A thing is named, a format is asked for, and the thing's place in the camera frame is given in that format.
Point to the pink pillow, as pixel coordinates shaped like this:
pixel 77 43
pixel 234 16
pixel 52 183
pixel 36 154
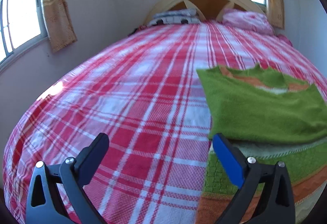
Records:
pixel 247 20

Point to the red white plaid bedspread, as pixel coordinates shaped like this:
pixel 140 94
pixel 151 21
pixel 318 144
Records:
pixel 145 94

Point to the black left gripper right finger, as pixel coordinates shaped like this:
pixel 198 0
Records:
pixel 276 203

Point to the yellow side curtain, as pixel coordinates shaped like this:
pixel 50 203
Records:
pixel 58 24

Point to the green orange white knit sweater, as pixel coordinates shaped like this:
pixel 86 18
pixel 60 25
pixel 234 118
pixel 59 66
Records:
pixel 272 117

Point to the side window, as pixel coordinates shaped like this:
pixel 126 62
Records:
pixel 22 26

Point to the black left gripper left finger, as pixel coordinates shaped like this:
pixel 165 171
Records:
pixel 44 202

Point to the cream wooden headboard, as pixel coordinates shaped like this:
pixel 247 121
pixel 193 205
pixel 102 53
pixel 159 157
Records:
pixel 206 9

